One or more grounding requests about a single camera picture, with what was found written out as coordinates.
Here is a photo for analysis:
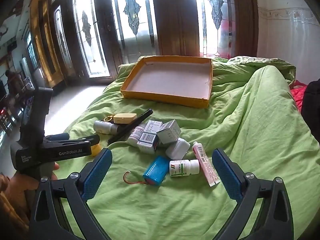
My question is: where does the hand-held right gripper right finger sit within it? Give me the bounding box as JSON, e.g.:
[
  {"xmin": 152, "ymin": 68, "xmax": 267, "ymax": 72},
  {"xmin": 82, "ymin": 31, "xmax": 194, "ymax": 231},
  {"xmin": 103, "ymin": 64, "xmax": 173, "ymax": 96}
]
[{"xmin": 212, "ymin": 148, "xmax": 293, "ymax": 240}]

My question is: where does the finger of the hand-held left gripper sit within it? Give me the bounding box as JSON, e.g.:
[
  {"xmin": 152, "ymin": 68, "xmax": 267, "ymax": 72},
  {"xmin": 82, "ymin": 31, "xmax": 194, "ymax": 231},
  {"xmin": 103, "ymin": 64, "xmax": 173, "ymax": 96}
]
[
  {"xmin": 47, "ymin": 133, "xmax": 70, "ymax": 142},
  {"xmin": 44, "ymin": 134, "xmax": 100, "ymax": 147}
]

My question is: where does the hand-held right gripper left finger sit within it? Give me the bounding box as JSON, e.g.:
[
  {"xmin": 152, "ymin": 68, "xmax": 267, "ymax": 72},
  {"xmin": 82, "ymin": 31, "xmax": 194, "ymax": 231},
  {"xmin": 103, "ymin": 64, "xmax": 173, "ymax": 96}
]
[{"xmin": 29, "ymin": 148, "xmax": 113, "ymax": 240}]

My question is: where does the yellow round tin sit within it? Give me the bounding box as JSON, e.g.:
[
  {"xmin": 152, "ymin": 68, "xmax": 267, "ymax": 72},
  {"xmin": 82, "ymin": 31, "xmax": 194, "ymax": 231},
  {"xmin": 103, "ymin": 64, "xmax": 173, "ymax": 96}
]
[{"xmin": 90, "ymin": 140, "xmax": 102, "ymax": 157}]

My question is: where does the pink ointment tube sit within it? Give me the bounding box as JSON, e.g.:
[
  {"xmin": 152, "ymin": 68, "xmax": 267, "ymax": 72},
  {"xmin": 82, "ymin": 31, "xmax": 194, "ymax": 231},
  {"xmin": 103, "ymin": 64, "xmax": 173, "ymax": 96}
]
[{"xmin": 192, "ymin": 141, "xmax": 220, "ymax": 187}]

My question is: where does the white bottle grey cap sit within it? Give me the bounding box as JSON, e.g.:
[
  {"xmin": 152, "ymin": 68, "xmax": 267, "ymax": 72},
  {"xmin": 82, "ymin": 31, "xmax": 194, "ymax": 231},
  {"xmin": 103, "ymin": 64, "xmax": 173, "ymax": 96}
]
[{"xmin": 94, "ymin": 120, "xmax": 120, "ymax": 135}]

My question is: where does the white pill bottle green label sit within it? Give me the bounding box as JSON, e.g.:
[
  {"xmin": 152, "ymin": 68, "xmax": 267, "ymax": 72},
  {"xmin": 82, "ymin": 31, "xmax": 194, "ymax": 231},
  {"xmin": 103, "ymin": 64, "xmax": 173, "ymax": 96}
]
[{"xmin": 169, "ymin": 159, "xmax": 200, "ymax": 177}]

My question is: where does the black long tool yellow tip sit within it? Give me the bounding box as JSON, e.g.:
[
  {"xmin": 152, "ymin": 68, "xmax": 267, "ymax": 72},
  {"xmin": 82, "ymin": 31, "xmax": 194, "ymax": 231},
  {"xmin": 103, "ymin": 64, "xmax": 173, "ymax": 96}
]
[{"xmin": 107, "ymin": 109, "xmax": 153, "ymax": 146}]

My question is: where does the white pill bottle red label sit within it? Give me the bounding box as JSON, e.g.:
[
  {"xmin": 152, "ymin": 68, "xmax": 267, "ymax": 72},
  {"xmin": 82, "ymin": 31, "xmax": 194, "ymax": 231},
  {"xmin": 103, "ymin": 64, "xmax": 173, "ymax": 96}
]
[{"xmin": 126, "ymin": 123, "xmax": 148, "ymax": 147}]

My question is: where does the white power adapter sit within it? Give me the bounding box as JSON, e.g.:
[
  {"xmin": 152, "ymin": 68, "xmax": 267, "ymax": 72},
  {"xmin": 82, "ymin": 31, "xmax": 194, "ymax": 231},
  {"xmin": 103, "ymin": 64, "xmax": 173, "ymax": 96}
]
[{"xmin": 165, "ymin": 138, "xmax": 191, "ymax": 160}]

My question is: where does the blue battery pack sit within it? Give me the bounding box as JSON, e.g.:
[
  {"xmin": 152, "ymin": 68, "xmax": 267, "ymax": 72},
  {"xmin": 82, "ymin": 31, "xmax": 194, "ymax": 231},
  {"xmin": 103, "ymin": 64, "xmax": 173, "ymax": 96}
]
[{"xmin": 124, "ymin": 156, "xmax": 170, "ymax": 186}]

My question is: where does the white barcode medicine box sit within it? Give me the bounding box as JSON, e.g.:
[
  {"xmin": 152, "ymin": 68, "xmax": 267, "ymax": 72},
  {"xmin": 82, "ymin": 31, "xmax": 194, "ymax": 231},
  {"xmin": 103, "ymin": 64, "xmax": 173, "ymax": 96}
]
[{"xmin": 137, "ymin": 132, "xmax": 160, "ymax": 154}]

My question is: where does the silver grey box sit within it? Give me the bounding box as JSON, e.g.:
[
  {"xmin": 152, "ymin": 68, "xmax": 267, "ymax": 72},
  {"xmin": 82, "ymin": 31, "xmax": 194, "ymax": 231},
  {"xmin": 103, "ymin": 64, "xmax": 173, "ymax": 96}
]
[{"xmin": 157, "ymin": 120, "xmax": 182, "ymax": 144}]

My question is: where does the blue white medicine box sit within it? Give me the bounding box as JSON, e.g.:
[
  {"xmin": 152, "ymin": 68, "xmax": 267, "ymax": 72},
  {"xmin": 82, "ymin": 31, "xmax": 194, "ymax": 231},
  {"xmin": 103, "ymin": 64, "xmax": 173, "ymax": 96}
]
[{"xmin": 143, "ymin": 119, "xmax": 163, "ymax": 136}]

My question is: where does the yellow cardboard box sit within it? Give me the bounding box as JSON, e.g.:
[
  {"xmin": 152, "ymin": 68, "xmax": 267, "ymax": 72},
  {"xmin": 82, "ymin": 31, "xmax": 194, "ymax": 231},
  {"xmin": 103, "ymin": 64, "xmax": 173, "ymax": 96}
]
[{"xmin": 120, "ymin": 56, "xmax": 213, "ymax": 109}]

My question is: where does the person's left forearm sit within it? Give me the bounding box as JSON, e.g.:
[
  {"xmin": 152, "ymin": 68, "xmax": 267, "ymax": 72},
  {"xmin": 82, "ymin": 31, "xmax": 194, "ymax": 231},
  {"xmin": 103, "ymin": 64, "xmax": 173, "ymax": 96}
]
[{"xmin": 0, "ymin": 172, "xmax": 32, "ymax": 233}]

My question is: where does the person's left hand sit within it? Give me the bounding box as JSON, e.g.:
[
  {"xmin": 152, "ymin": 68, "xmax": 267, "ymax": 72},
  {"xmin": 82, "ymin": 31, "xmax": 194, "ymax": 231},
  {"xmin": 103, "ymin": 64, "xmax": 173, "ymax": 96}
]
[{"xmin": 11, "ymin": 162, "xmax": 60, "ymax": 193}]

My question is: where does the green blanket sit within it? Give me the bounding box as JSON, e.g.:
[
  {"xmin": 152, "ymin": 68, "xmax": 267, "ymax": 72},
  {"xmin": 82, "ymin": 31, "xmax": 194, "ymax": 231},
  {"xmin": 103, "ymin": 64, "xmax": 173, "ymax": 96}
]
[{"xmin": 61, "ymin": 56, "xmax": 320, "ymax": 240}]

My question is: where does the wooden door arched glass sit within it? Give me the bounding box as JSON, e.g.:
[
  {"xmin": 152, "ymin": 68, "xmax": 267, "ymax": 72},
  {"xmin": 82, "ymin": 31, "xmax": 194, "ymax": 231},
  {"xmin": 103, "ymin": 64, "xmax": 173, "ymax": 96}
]
[
  {"xmin": 67, "ymin": 0, "xmax": 118, "ymax": 79},
  {"xmin": 49, "ymin": 2, "xmax": 75, "ymax": 77}
]

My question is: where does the red cloth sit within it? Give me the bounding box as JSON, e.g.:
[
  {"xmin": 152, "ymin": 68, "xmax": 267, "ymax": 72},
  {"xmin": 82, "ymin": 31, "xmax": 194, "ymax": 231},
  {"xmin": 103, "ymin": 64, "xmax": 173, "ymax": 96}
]
[{"xmin": 290, "ymin": 80, "xmax": 309, "ymax": 112}]

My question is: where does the dark cloth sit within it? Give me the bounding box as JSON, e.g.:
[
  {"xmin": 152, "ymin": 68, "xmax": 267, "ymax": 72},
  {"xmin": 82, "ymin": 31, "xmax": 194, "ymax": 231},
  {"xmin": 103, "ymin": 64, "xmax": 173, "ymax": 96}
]
[{"xmin": 301, "ymin": 79, "xmax": 320, "ymax": 130}]

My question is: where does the green patterned pillow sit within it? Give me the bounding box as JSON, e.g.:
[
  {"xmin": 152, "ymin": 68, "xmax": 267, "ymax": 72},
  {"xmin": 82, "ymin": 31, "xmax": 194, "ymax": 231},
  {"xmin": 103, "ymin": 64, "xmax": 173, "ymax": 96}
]
[{"xmin": 229, "ymin": 56, "xmax": 297, "ymax": 83}]

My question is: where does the wooden door stained glass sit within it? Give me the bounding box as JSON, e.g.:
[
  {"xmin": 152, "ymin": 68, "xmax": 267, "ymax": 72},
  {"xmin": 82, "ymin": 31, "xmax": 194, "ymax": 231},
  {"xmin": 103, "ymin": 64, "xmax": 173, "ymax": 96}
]
[
  {"xmin": 100, "ymin": 0, "xmax": 160, "ymax": 65},
  {"xmin": 192, "ymin": 0, "xmax": 258, "ymax": 58}
]

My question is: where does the brown wooden door panel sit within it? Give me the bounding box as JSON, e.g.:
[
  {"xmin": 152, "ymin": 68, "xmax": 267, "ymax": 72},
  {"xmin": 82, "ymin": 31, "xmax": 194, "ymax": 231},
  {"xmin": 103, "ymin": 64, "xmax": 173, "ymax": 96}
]
[{"xmin": 151, "ymin": 0, "xmax": 200, "ymax": 57}]

